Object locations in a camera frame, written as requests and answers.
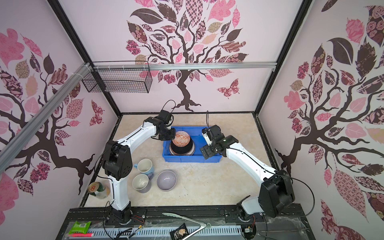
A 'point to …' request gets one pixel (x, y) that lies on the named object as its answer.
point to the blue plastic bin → (196, 135)
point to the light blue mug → (145, 166)
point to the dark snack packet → (179, 233)
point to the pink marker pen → (81, 235)
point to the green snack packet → (80, 227)
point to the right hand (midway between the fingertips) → (211, 145)
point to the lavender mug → (142, 182)
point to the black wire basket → (119, 77)
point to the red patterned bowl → (181, 139)
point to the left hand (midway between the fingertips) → (173, 138)
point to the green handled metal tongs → (203, 225)
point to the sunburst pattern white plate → (190, 153)
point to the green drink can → (96, 186)
